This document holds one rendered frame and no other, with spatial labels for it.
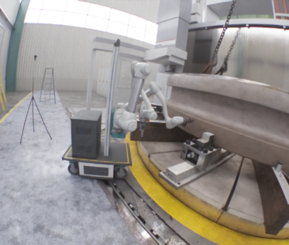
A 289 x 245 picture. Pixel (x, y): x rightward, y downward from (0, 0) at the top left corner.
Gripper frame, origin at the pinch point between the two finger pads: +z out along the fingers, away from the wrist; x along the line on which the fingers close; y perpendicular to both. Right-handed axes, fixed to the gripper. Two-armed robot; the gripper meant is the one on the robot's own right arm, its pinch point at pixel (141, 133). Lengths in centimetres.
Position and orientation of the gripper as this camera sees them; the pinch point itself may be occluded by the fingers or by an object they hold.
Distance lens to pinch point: 197.2
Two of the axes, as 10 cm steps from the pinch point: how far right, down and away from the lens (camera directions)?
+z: -1.3, 9.6, 2.6
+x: 1.6, 2.8, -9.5
